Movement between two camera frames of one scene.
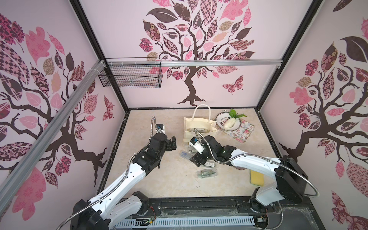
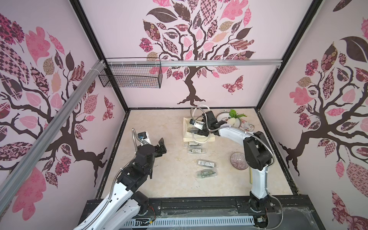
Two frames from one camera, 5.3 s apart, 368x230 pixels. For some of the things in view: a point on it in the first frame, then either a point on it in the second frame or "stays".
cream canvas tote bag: [192, 126] stays
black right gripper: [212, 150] -> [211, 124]
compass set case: [208, 164] stays
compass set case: [186, 144] stays
